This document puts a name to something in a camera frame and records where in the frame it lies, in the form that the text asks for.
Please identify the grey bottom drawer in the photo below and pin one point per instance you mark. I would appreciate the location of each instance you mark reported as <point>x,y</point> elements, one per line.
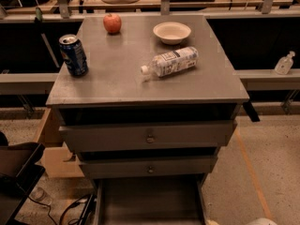
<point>159,200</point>

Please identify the grey drawer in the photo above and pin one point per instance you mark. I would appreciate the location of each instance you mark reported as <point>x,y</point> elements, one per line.
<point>99,138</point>
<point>159,200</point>
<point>151,166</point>

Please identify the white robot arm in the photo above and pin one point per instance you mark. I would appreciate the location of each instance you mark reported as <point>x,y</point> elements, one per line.
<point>262,221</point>

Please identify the grey drawer cabinet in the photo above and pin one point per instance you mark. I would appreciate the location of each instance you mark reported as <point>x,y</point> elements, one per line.
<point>114,92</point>

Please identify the grey top drawer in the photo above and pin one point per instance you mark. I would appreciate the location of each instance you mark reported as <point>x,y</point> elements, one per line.
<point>99,138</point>

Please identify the grey middle drawer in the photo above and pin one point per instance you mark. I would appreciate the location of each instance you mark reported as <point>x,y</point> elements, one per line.
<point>151,166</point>

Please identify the clear plastic water bottle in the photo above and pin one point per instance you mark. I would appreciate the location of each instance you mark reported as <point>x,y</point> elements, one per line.
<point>171,62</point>

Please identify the white bowl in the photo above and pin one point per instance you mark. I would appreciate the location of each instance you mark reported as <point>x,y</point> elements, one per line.
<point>171,33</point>

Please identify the red apple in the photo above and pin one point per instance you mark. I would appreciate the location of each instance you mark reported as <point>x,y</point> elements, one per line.
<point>112,23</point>

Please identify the blue soda can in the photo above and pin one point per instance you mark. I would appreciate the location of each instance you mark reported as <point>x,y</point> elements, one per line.
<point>73,54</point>

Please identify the wooden box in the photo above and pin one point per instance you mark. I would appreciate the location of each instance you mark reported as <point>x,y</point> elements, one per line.
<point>58,161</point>

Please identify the hand sanitizer bottle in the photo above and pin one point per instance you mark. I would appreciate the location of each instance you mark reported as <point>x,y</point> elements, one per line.
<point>285,63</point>

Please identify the clear plastic cup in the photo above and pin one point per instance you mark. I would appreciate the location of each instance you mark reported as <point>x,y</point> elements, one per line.
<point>40,195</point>

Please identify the black bin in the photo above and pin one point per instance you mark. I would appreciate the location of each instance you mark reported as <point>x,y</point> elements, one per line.
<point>19,173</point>

